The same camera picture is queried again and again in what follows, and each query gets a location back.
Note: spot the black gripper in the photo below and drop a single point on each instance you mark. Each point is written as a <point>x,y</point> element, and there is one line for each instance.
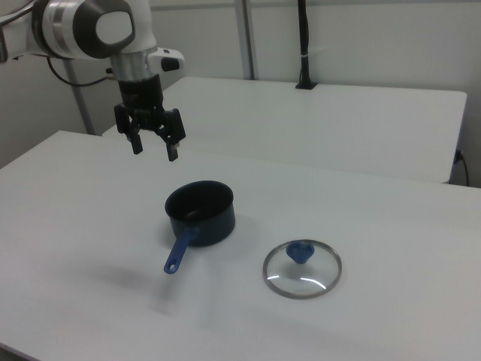
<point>141,94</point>

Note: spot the glass lid with blue knob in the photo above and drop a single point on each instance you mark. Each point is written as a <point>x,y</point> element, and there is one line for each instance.
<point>298,255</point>

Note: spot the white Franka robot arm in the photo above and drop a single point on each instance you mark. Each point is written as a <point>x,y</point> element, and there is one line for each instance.
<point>75,30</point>

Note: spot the dark blue saucepan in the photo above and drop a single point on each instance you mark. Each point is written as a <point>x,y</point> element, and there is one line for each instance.
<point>210,225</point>

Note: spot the black pole with clamp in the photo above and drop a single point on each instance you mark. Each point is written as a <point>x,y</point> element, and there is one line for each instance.
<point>303,30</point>

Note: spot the grey metal frame post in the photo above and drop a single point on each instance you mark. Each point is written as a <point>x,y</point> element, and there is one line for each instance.
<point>84,109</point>
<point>248,37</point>

